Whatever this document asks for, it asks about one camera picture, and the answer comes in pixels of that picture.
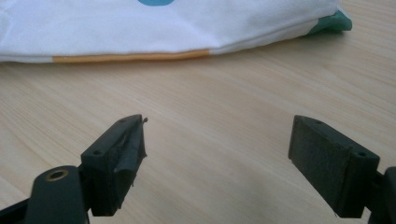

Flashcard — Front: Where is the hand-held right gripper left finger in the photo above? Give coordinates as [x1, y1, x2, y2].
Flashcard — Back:
[80, 114, 149, 217]

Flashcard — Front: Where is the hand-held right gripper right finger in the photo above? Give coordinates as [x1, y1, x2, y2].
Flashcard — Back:
[288, 114, 381, 219]

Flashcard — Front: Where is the white tote bag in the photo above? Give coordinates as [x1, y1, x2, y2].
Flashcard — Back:
[0, 0, 353, 64]

